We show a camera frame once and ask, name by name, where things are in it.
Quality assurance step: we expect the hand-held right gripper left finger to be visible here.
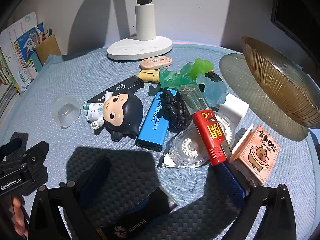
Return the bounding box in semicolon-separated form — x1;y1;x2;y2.
29;156;111;240

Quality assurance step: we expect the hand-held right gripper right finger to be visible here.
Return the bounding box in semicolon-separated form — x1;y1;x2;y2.
217;162;298;240

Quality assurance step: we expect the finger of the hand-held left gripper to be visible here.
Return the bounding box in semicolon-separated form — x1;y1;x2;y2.
0;143;25;164
0;141;49;180

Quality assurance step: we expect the pink capybara card box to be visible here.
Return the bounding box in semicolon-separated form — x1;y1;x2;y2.
229;124;281;186

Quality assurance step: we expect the red lighter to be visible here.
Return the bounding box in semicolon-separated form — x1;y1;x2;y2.
192;109;227;166

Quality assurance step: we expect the clear plastic dome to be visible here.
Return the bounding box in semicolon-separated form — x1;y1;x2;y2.
52;95;82;127

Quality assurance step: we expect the clear correction tape dispenser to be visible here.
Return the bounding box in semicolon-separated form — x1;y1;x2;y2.
157;110;236;168

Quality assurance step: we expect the black lighter round logo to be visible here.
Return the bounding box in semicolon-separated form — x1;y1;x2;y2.
99;187;178;240

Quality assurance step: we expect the black-haired doll figurine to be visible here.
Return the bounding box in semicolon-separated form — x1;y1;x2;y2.
81;91;144;142

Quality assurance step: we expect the white charger adapter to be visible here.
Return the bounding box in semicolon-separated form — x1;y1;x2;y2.
218;93;249;128

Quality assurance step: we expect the blue lighter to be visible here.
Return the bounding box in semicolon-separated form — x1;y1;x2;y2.
136;89;171;152

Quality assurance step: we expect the light blue translucent figurine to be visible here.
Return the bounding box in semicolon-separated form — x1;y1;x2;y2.
196;76;229;106

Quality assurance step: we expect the black dragon figurine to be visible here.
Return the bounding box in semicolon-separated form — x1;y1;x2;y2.
158;90;193;132

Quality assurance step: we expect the black lighter anchor print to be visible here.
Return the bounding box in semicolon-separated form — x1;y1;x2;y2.
86;76;145;105

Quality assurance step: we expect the amber ribbed glass bowl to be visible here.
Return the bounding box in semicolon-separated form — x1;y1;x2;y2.
241;36;320;129

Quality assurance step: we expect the green translucent figurine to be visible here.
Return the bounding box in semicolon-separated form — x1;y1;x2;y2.
184;58;214;81

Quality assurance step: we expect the yellow plastic item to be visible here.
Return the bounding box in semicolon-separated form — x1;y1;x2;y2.
137;70;160;83

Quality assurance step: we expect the teal translucent figurine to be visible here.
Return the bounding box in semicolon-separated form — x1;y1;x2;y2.
159;65;198;89

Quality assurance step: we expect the person's left hand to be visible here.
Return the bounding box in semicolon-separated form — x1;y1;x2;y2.
11;196;29;237

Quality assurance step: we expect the row of books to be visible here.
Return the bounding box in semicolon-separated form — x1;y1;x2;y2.
0;12;47;120

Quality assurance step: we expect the cardboard pen holder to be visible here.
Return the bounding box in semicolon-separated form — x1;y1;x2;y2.
33;34;62;66

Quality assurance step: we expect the light blue quilted mat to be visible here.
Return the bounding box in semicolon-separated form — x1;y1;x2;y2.
0;41;320;240

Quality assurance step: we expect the bundle of pens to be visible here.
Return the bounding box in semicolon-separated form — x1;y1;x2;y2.
34;22;53;47

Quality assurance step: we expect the pink oval gadget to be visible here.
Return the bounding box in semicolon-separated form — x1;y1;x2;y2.
139;57;173;69

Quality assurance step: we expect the white desk lamp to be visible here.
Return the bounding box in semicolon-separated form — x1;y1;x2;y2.
107;0;173;61

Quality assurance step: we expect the dark monitor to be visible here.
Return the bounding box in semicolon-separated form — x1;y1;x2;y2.
271;0;320;46

